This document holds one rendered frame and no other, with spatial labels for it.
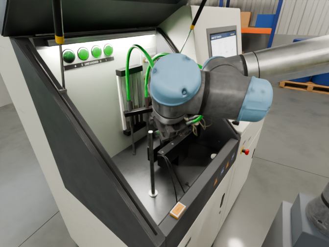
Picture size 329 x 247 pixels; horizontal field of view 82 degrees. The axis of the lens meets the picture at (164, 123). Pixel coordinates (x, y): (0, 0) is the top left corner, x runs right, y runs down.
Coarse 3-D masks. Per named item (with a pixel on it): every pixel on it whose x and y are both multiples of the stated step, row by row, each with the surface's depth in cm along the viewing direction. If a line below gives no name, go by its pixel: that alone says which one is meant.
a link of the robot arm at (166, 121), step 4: (152, 104) 37; (156, 112) 37; (156, 116) 39; (160, 116) 37; (184, 116) 39; (160, 120) 39; (164, 120) 38; (168, 120) 37; (172, 120) 37; (176, 120) 38; (180, 120) 40
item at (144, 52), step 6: (132, 48) 69; (138, 48) 63; (144, 54) 60; (126, 60) 77; (150, 60) 58; (126, 66) 80; (150, 66) 58; (126, 72) 82; (126, 78) 84; (126, 84) 86; (126, 90) 88
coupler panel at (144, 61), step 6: (144, 48) 99; (150, 48) 102; (156, 48) 106; (150, 54) 104; (156, 54) 108; (144, 60) 100; (144, 66) 103; (144, 72) 104; (150, 72) 108; (144, 78) 105; (150, 78) 110; (144, 84) 107; (144, 90) 109; (144, 96) 111; (144, 102) 112
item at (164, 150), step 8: (192, 128) 102; (200, 128) 107; (184, 136) 96; (192, 136) 102; (168, 144) 90; (176, 144) 90; (184, 144) 96; (160, 152) 84; (168, 152) 86; (176, 152) 92; (184, 152) 100; (160, 160) 86; (176, 160) 98
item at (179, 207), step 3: (180, 204) 63; (177, 207) 62; (180, 207) 62; (183, 207) 63; (174, 210) 62; (177, 210) 62; (180, 210) 62; (183, 210) 62; (174, 213) 61; (177, 213) 61; (174, 216) 60
